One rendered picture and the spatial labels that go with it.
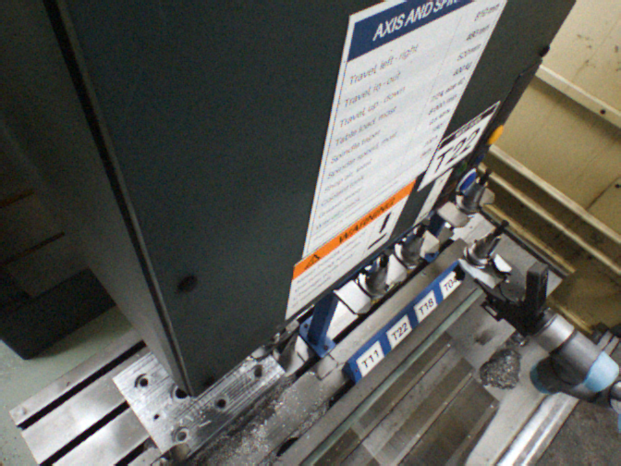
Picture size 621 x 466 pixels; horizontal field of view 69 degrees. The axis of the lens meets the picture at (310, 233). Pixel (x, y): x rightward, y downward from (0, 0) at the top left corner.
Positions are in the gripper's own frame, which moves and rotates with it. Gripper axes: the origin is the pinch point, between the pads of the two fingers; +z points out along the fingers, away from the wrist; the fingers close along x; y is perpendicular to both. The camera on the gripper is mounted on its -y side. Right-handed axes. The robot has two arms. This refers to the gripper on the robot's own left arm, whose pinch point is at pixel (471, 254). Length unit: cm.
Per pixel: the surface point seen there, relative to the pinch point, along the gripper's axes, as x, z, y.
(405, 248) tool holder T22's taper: -14.5, 9.6, -4.4
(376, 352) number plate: -20.9, 0.4, 26.1
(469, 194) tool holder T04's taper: 7.7, 9.3, -6.0
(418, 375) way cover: -7.6, -10.8, 44.9
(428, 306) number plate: -0.4, -0.1, 26.3
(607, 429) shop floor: 78, -86, 116
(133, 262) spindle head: -67, 6, -58
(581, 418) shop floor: 73, -76, 117
